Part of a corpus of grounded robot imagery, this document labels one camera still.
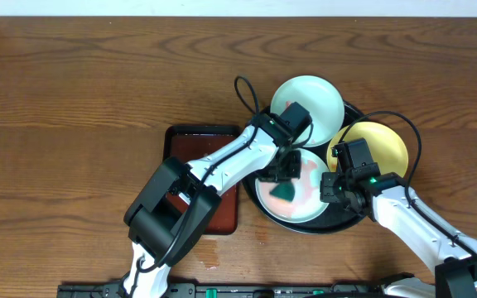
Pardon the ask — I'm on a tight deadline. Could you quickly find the green yellow sponge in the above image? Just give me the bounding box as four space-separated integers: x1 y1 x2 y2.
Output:
269 181 296 202

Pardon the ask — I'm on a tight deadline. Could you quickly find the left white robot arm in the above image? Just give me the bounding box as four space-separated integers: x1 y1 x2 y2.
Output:
123 117 311 297

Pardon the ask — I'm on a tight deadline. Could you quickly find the light green plate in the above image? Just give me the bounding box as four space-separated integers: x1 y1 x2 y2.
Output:
255 149 329 224
270 75 345 147

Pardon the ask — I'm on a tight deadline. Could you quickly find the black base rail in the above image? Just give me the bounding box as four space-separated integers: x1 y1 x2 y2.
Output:
56 282 385 298

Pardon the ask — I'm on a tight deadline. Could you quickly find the light green plate front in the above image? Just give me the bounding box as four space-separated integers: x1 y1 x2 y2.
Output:
255 149 329 224

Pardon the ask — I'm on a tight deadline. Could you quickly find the light green plate back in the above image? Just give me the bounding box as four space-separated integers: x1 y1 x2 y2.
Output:
270 75 345 147

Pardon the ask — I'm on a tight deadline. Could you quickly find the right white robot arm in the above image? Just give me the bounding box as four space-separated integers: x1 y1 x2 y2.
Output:
320 165 477 297

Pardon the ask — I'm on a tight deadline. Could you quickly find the dark red rectangular tray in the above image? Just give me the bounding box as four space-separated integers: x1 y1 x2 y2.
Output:
163 125 241 235

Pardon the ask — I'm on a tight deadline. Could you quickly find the black round tray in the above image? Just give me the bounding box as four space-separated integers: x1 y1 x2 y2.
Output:
242 101 364 234

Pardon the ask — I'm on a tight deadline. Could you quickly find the yellow plate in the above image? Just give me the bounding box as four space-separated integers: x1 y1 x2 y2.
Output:
343 122 409 177

